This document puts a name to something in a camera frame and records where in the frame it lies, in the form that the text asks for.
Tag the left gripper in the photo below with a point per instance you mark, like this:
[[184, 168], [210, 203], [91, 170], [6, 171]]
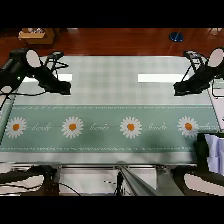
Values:
[[61, 87]]

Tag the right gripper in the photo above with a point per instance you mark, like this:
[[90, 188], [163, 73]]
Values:
[[182, 88]]

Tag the light blue shirt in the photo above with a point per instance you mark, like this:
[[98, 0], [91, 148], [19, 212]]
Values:
[[215, 153]]

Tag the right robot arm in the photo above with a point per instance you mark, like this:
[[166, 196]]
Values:
[[208, 71]]

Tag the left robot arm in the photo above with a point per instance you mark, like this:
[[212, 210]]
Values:
[[18, 68]]

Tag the wooden box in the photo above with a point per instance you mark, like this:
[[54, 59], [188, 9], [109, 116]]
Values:
[[36, 36]]

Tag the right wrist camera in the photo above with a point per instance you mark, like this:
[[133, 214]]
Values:
[[193, 63]]

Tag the silver frame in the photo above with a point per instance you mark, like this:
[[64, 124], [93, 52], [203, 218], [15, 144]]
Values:
[[140, 185]]

